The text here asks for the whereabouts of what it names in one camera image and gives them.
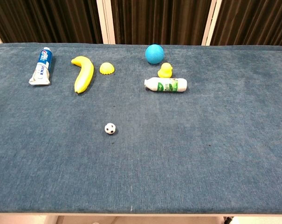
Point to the yellow toy banana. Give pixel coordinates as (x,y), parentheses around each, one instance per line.
(84,74)

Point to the dark brown curtain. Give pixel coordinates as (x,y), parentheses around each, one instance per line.
(159,21)

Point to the yellow half-dome shell toy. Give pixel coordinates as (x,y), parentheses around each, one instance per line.
(106,68)

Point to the small soccer ball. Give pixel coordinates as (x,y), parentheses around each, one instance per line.
(110,128)

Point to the blue table cloth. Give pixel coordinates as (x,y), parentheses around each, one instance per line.
(140,140)

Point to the blue ball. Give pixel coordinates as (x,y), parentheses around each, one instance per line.
(154,54)

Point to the toothpaste tube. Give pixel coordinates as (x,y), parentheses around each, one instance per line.
(42,67)

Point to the white green-labelled bottle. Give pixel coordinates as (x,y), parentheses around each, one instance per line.
(165,85)

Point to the yellow rubber duck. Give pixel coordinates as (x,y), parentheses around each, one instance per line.
(165,70)

